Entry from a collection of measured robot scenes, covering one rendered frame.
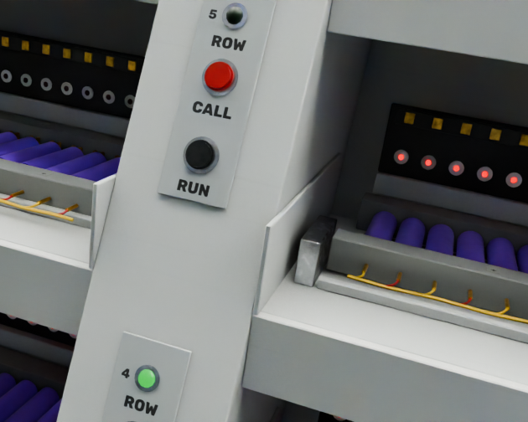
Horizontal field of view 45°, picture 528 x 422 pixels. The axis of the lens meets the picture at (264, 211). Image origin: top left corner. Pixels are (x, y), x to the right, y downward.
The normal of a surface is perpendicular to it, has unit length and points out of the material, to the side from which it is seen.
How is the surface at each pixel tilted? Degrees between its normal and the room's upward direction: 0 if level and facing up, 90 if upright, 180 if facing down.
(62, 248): 20
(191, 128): 90
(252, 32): 90
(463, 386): 110
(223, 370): 90
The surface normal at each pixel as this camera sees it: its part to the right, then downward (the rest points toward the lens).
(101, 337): -0.23, -0.07
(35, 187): -0.29, 0.27
